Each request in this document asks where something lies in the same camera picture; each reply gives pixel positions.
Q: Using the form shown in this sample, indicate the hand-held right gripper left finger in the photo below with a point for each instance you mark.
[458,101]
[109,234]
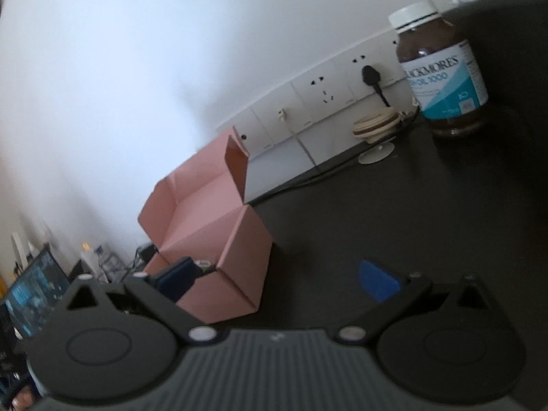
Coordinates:
[177,278]

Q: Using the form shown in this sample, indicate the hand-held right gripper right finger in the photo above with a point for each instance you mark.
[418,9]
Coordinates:
[379,280]

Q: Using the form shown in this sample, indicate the pink cardboard box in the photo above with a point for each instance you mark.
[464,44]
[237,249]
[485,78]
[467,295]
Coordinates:
[205,227]

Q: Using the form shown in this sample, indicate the black desktop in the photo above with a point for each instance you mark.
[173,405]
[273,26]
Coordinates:
[385,205]

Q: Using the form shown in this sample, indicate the black power adapter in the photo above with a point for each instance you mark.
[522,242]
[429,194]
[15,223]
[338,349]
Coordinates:
[145,251]

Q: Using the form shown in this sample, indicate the clear bottle blue label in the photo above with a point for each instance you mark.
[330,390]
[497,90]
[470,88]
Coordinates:
[109,259]

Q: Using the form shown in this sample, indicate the white bottle yellow cap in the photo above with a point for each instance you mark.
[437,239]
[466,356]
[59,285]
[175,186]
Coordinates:
[90,261]

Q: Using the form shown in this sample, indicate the laptop screen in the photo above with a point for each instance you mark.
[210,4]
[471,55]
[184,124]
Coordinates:
[34,291]

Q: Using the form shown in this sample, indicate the black plug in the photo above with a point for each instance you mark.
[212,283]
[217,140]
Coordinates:
[370,75]

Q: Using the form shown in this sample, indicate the brown supplement bottle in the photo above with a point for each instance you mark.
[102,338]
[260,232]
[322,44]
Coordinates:
[445,81]

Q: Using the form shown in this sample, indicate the white wall socket panel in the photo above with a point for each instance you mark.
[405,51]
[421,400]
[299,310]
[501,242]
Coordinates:
[325,90]

